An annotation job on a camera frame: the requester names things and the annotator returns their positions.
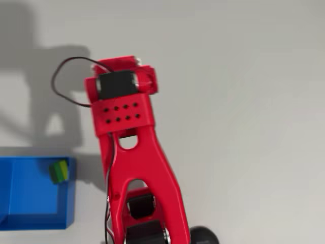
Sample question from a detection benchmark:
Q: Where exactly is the black white servo cable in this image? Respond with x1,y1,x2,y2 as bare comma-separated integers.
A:
51,56,115,108

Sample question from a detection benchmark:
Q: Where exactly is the blue plastic bin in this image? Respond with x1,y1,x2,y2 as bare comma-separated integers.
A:
0,156,78,230

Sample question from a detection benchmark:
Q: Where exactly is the black gooseneck stand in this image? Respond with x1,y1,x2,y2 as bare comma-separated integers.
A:
189,225,220,244

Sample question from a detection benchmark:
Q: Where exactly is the green lego brick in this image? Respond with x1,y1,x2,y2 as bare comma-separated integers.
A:
48,159,70,185

